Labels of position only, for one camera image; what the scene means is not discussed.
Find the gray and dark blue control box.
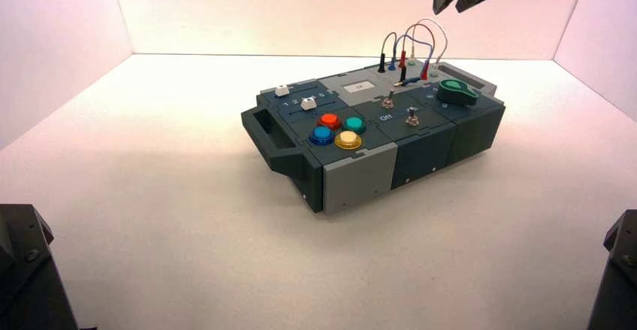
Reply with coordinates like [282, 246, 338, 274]
[240, 59, 506, 215]

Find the green rotary knob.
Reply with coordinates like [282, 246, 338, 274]
[436, 79, 480, 107]

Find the green push button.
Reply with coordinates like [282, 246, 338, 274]
[344, 116, 368, 135]

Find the yellow push button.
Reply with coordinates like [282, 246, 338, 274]
[334, 131, 363, 151]

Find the blue push button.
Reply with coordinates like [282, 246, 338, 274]
[309, 126, 336, 147]

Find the white banana plug cable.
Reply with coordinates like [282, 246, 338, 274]
[408, 17, 448, 77]

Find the red banana plug cable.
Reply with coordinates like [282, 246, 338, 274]
[397, 23, 436, 81]

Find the black banana plug cable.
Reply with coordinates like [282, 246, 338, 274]
[377, 32, 408, 83]

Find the blue banana plug cable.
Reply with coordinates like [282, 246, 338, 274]
[388, 23, 436, 89]

